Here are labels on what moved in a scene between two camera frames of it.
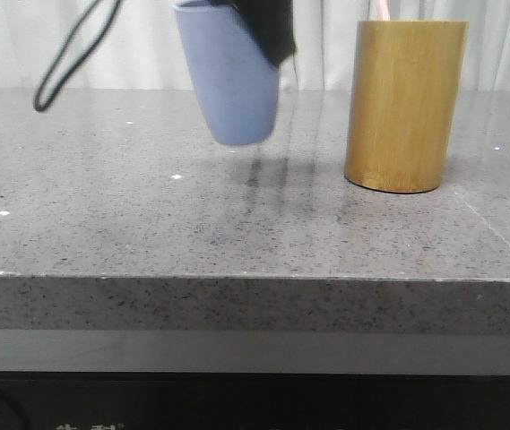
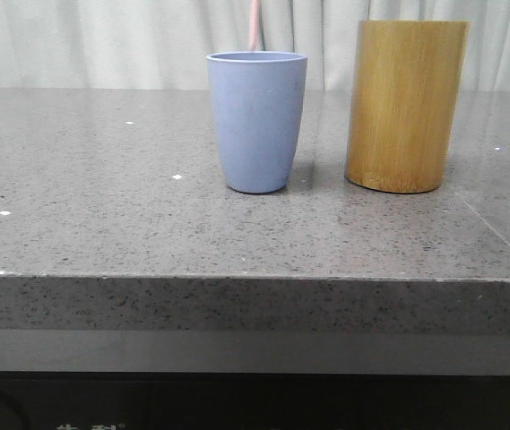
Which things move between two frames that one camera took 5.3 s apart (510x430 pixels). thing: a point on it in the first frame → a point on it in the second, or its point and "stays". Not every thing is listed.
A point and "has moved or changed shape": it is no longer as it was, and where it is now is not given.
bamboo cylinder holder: (406, 82) stays
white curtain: (23, 44) stays
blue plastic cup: (237, 81) → (258, 99)
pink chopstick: (384, 12) has moved or changed shape
